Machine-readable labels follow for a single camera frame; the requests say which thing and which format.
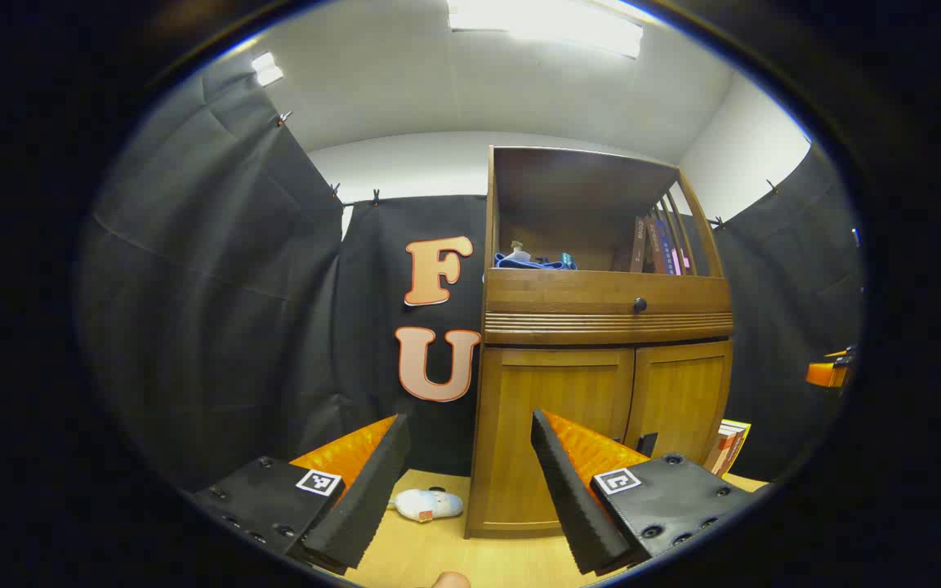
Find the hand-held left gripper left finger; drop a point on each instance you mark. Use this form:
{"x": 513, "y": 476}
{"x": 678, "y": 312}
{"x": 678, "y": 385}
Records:
{"x": 372, "y": 482}

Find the small ceiling light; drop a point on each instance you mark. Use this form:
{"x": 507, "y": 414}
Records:
{"x": 266, "y": 69}

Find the white book with orange spine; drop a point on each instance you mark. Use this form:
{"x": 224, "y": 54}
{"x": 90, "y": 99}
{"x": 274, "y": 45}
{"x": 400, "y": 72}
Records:
{"x": 715, "y": 453}

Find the wooden cabinet drawer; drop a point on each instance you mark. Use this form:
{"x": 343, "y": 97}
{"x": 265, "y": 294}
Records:
{"x": 568, "y": 296}

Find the maroon shelf book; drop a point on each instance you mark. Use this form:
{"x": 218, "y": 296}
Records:
{"x": 653, "y": 249}

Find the black backdrop cloth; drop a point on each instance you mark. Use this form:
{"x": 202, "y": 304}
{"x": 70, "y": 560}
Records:
{"x": 217, "y": 286}

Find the small teal object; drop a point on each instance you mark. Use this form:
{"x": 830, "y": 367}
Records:
{"x": 567, "y": 260}

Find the blue shelf book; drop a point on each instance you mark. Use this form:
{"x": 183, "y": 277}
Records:
{"x": 666, "y": 249}

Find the white plush toy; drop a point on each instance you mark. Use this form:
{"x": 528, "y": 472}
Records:
{"x": 430, "y": 505}

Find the brown standing book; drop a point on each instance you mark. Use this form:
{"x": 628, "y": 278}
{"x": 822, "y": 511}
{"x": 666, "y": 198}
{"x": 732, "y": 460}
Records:
{"x": 726, "y": 449}

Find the yellow standing book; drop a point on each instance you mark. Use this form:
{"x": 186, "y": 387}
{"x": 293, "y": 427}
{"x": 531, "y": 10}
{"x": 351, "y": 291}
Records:
{"x": 738, "y": 445}

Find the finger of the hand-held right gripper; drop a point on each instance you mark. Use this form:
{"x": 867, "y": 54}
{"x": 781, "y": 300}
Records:
{"x": 828, "y": 373}

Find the pink shelf book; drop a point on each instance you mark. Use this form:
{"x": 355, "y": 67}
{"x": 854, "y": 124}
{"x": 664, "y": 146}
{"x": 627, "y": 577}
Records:
{"x": 682, "y": 260}

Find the small grey bottle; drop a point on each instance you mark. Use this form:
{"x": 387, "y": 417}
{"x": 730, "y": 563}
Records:
{"x": 518, "y": 252}

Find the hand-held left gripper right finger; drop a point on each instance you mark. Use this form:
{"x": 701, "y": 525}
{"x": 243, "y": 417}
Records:
{"x": 568, "y": 498}

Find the wooden double-door shoe cabinet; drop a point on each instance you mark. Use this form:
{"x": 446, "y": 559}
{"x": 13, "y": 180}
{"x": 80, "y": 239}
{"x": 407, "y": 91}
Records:
{"x": 568, "y": 384}

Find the wooden shoe cabinet door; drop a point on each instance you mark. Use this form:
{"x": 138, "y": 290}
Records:
{"x": 683, "y": 392}
{"x": 519, "y": 425}

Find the large ceiling light panel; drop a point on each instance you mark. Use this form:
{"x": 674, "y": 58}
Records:
{"x": 552, "y": 20}

